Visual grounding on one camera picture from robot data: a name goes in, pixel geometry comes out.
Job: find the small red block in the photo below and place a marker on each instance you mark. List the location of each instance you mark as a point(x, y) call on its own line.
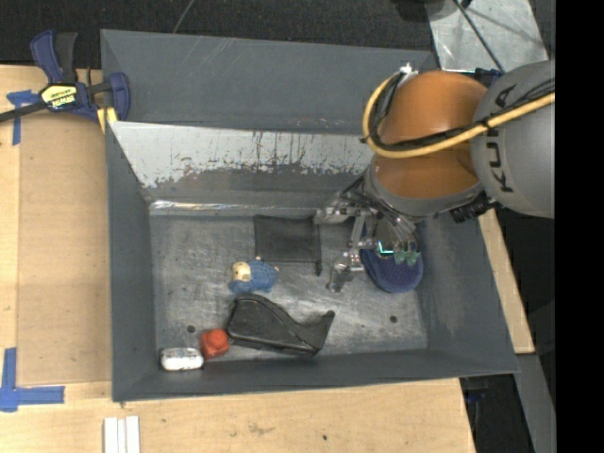
point(214, 343)

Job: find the grey metal bin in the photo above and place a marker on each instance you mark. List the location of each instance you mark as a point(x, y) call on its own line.
point(264, 88)

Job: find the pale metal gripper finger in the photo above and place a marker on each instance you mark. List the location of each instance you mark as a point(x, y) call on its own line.
point(343, 272)
point(336, 214)

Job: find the blue toy animal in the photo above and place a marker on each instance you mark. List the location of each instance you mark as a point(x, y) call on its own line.
point(257, 276)

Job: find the black curved plastic tool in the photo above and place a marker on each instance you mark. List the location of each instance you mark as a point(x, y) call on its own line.
point(269, 323)

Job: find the black rectangular mesh tray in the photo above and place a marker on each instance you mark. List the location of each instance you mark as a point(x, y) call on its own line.
point(287, 239)

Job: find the blue round sponge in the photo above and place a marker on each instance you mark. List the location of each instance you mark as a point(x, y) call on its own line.
point(394, 274)

